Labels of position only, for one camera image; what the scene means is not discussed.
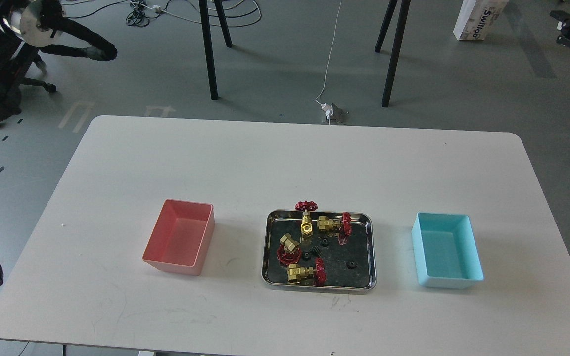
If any white cardboard box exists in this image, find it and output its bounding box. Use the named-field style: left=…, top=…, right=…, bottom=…
left=453, top=0, right=509, bottom=41

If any brass valve top red handle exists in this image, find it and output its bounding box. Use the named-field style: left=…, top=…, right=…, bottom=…
left=295, top=200, right=318, bottom=245

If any brass valve bottom red handle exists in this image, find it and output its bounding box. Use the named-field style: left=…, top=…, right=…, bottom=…
left=287, top=258, right=327, bottom=287

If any stainless steel tray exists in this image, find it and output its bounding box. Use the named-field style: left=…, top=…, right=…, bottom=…
left=262, top=210, right=377, bottom=294

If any brass valve red handle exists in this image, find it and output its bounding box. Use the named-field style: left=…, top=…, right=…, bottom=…
left=287, top=258, right=327, bottom=287
left=317, top=212, right=353, bottom=237
left=277, top=233, right=302, bottom=266
left=295, top=200, right=318, bottom=245

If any grey floor power socket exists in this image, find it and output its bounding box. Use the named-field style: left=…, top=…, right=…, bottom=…
left=320, top=103, right=348, bottom=125

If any black table leg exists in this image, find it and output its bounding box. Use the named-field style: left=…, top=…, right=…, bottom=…
left=198, top=0, right=233, bottom=100
left=374, top=0, right=411, bottom=108

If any white cable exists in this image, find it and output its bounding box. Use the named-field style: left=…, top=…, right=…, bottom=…
left=315, top=0, right=343, bottom=107

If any blue plastic box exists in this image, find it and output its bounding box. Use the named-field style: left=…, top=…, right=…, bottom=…
left=411, top=212, right=484, bottom=289

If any black table leg left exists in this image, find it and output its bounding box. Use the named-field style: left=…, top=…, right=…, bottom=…
left=198, top=0, right=233, bottom=100

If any black office chair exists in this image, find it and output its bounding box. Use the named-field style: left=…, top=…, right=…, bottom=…
left=11, top=47, right=57, bottom=94

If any black table leg right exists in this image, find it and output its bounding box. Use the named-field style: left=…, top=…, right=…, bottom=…
left=374, top=0, right=411, bottom=108

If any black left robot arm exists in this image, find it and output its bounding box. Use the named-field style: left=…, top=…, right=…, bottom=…
left=0, top=0, right=118, bottom=124

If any pink plastic box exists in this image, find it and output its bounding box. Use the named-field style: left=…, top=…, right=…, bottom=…
left=142, top=200, right=215, bottom=276

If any black cable bundle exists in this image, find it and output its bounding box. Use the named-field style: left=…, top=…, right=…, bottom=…
left=60, top=0, right=262, bottom=28

